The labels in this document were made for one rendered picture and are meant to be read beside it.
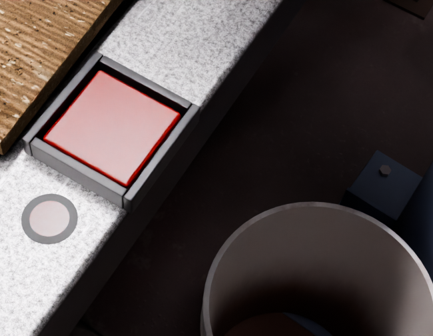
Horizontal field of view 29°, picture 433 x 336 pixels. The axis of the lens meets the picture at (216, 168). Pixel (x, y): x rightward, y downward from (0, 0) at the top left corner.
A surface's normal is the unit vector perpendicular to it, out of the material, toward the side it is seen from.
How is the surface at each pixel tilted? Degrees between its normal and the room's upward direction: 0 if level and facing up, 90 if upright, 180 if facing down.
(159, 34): 0
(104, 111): 0
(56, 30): 0
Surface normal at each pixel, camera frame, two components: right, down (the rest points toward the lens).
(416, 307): -0.97, 0.11
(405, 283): -0.90, 0.29
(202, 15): 0.07, -0.49
